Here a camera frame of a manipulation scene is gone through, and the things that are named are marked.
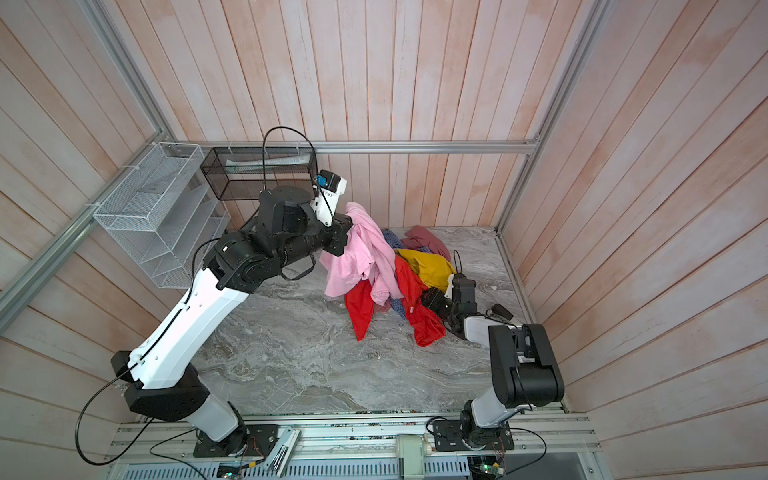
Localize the red cloth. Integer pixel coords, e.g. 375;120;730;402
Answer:
344;255;446;347

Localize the white wire mesh shelf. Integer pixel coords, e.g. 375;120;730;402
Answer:
94;142;230;290

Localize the blue plaid shirt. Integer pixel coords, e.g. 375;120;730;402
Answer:
381;229;431;253

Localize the yellow cloth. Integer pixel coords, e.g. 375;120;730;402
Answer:
395;249;456;293

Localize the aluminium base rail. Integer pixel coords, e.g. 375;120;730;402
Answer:
105;405;612;479

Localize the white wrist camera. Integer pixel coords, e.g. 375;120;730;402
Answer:
311;170;347;227
444;274;455;300

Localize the left aluminium frame rail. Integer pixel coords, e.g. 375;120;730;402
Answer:
1;131;173;333

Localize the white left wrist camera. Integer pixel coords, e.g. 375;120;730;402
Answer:
311;170;347;227

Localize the maroon cloth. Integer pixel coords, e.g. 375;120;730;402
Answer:
401;226;451;261

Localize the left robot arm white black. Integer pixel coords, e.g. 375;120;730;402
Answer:
111;179;352;456

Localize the black wire mesh basket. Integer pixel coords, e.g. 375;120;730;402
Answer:
201;146;319;201

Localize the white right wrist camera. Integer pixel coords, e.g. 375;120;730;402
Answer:
444;274;455;300

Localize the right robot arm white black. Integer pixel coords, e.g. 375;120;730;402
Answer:
420;274;565;452

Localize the pink cloth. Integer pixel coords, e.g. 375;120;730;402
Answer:
320;202;403;306

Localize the horizontal aluminium frame rail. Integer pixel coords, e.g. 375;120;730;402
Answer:
164;139;540;155

